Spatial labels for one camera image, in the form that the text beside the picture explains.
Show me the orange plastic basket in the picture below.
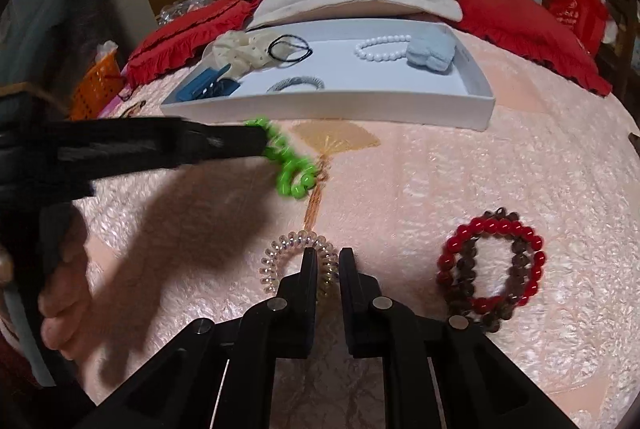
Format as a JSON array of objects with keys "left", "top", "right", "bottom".
[{"left": 67, "top": 54, "right": 126, "bottom": 120}]

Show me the pink quilted bedspread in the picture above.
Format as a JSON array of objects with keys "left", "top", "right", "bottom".
[{"left": 75, "top": 29, "right": 640, "bottom": 429}]

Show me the red bead bracelet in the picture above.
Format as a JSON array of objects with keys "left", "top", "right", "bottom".
[{"left": 436, "top": 215, "right": 547, "bottom": 310}]

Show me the cream polka-dot scrunchie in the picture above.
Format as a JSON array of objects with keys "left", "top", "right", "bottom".
[{"left": 212, "top": 29, "right": 281, "bottom": 77}]

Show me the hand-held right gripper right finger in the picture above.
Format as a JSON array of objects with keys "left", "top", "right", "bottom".
[{"left": 338, "top": 246, "right": 576, "bottom": 429}]

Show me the person's left hand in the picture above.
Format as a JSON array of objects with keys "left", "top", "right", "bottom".
[{"left": 37, "top": 221, "right": 93, "bottom": 350}]

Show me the grey elastic hair tie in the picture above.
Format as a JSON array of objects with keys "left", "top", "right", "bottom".
[{"left": 266, "top": 76, "right": 326, "bottom": 94}]

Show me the black elastic hair tie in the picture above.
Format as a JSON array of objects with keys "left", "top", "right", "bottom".
[{"left": 267, "top": 34, "right": 314, "bottom": 64}]

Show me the purple flower-print sheet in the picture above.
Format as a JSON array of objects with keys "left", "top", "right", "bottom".
[{"left": 97, "top": 84, "right": 146, "bottom": 117}]

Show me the white bead bracelet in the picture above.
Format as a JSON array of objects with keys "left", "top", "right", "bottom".
[{"left": 354, "top": 34, "right": 413, "bottom": 62}]

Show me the clear plastic bag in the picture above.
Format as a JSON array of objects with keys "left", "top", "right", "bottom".
[{"left": 157, "top": 0, "right": 221, "bottom": 27}]

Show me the dark blue hair claw clip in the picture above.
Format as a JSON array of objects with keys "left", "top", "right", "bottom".
[{"left": 175, "top": 64, "right": 241, "bottom": 102}]

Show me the clear spiral hair tie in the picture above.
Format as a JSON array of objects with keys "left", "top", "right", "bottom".
[{"left": 258, "top": 230, "right": 339, "bottom": 300}]

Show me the brown bead bracelet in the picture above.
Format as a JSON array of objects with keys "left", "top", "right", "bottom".
[{"left": 442, "top": 208, "right": 533, "bottom": 335}]

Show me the flat red ruffled cushion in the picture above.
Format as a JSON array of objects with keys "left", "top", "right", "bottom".
[{"left": 122, "top": 0, "right": 266, "bottom": 87}]

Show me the wooden chair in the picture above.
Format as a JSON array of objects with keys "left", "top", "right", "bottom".
[{"left": 590, "top": 0, "right": 640, "bottom": 105}]

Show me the white cardboard box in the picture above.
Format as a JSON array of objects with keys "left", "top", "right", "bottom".
[{"left": 160, "top": 18, "right": 497, "bottom": 132}]

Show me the green spiral hair tie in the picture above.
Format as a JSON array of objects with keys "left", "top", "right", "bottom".
[{"left": 243, "top": 116, "right": 319, "bottom": 198}]

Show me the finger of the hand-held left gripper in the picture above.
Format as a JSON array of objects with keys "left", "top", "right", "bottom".
[{"left": 180, "top": 118, "right": 269, "bottom": 166}]

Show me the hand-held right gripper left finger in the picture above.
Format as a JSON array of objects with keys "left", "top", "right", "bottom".
[{"left": 95, "top": 247, "right": 319, "bottom": 429}]

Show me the red plastic bag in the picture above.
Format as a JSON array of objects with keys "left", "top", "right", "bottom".
[{"left": 547, "top": 0, "right": 611, "bottom": 57}]

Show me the plump red ruffled cushion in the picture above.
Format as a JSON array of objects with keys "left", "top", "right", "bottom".
[{"left": 452, "top": 0, "right": 613, "bottom": 97}]

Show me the light blue fluffy scrunchie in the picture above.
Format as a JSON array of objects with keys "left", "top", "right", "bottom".
[{"left": 405, "top": 33, "right": 457, "bottom": 74}]

